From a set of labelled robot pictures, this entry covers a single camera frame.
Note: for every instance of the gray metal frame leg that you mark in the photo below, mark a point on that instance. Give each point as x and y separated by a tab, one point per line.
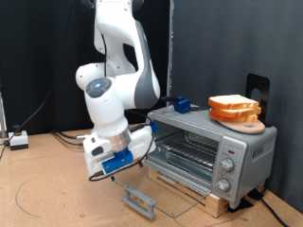
2	119

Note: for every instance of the black backdrop curtain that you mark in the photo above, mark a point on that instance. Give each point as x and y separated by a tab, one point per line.
19	38

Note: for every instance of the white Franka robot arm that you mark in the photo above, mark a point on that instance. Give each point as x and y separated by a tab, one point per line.
110	31

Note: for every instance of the vertical metal pole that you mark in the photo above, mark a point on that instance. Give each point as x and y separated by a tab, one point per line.
170	47

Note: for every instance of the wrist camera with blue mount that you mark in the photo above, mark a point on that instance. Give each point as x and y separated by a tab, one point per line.
116	162

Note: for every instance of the silver toaster oven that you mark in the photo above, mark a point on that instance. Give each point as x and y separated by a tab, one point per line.
262	151

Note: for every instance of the metal spatula with blue block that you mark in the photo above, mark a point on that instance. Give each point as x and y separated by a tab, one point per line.
183	105

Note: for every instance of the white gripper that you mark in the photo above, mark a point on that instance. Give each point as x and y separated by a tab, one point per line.
142	142

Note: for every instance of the round wooden cutting board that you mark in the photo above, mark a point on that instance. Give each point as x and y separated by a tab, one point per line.
246	127

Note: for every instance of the silver oven knob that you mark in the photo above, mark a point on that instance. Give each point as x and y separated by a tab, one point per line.
222	185
227	165

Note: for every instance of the black foot pad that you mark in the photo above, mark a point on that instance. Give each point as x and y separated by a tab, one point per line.
241	205
255	194

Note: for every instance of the dark gray backdrop curtain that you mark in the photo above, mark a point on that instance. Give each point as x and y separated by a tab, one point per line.
221	38

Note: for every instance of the white bread slice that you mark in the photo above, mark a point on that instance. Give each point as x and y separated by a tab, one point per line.
236	113
232	101
233	119

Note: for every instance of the black metal bookend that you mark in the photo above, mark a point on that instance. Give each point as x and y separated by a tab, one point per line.
249	85

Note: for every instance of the slotted wooden base block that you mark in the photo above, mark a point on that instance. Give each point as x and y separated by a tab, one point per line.
217	205

